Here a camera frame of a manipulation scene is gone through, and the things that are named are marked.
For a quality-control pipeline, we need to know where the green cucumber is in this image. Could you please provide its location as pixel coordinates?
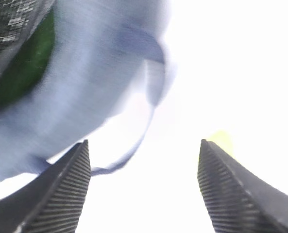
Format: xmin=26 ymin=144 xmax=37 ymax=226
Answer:
xmin=0 ymin=9 xmax=55 ymax=107

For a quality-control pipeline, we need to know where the dark navy lunch bag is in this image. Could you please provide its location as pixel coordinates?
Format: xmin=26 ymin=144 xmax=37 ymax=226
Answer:
xmin=0 ymin=0 xmax=170 ymax=181

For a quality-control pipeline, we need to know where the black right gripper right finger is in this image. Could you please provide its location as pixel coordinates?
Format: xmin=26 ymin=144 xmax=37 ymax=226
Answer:
xmin=197 ymin=139 xmax=288 ymax=233

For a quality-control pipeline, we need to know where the yellow lemon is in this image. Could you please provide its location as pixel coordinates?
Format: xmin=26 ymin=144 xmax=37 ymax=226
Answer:
xmin=206 ymin=130 xmax=234 ymax=157

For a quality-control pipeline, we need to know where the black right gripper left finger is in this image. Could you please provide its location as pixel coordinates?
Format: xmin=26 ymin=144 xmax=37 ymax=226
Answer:
xmin=0 ymin=140 xmax=91 ymax=233

